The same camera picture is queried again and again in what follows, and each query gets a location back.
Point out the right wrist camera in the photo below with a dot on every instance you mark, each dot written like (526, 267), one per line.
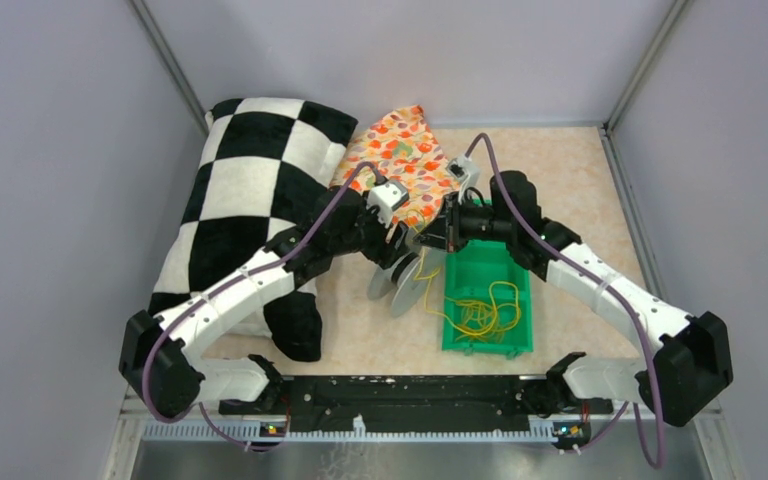
(465, 172)

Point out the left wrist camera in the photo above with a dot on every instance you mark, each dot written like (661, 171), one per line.
(388, 197)

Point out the floral orange fabric pouch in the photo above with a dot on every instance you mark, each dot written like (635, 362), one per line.
(403, 147)

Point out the white perforated cable spool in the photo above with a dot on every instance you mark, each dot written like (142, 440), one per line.
(407, 277)

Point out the green plastic compartment bin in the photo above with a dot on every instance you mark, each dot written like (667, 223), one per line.
(487, 306)

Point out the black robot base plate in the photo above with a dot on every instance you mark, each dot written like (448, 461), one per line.
(415, 404)

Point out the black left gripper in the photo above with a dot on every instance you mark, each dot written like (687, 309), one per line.
(382, 252)

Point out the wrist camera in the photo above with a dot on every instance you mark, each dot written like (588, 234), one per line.
(465, 172)
(388, 197)

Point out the aluminium frame rail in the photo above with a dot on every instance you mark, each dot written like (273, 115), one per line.
(560, 433)

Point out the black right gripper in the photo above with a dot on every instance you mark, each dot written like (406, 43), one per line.
(445, 232)

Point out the black white checkered pillow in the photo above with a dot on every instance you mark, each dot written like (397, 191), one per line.
(265, 163)

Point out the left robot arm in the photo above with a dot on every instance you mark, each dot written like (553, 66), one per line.
(162, 356)

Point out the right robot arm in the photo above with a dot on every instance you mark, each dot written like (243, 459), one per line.
(685, 360)

